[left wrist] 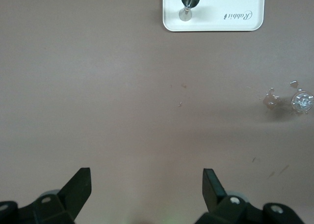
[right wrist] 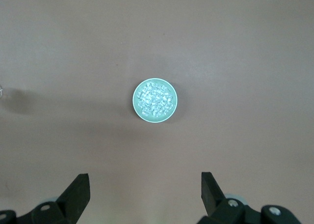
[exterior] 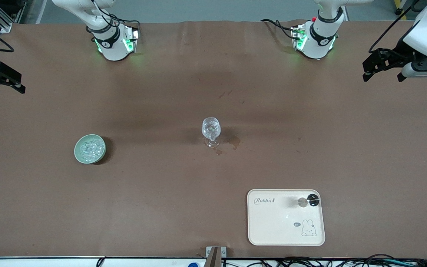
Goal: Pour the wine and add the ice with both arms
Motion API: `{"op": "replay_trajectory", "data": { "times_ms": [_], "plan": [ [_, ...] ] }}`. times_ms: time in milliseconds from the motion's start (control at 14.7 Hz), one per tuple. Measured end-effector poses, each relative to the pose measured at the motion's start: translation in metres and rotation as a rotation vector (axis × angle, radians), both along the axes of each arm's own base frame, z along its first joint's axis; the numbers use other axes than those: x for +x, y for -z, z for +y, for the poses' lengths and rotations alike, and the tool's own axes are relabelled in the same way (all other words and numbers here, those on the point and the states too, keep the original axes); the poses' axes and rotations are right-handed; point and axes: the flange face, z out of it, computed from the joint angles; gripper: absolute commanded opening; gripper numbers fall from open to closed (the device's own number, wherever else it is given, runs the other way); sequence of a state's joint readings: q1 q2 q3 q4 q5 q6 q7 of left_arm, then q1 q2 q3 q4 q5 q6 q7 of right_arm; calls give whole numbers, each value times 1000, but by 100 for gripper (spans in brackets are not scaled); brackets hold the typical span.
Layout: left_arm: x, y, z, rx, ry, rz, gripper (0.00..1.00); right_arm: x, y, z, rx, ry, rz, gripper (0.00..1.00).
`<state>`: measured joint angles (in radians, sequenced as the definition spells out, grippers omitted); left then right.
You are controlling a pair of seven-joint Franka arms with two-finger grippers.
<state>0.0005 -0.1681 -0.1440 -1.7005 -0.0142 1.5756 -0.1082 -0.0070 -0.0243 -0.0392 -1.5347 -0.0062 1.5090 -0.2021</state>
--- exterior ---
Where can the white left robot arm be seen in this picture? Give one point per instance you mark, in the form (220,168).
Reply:
(319,37)

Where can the grey metal clamp bracket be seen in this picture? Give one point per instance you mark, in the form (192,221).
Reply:
(224,252)

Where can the blue round cap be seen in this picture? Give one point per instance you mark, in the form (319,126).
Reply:
(193,264)

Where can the cream rabbit print tray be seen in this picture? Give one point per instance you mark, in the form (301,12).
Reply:
(280,218)

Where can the clear ice cubes pile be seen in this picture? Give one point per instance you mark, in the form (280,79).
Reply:
(91,150)

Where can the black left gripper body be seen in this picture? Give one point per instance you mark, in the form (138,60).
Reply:
(398,55)

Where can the black caster wheel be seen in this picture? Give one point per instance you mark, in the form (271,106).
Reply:
(398,11)

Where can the brown vertical post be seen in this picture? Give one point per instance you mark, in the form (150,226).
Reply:
(213,259)

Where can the brown table cover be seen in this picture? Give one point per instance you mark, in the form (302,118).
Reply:
(143,185)

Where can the steel double jigger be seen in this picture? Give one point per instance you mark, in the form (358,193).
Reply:
(303,202)

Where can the clear stemmed wine glass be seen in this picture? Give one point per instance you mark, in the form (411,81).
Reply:
(207,128)

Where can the pale green ceramic bowl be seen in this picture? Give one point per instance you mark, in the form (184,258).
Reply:
(100,157)

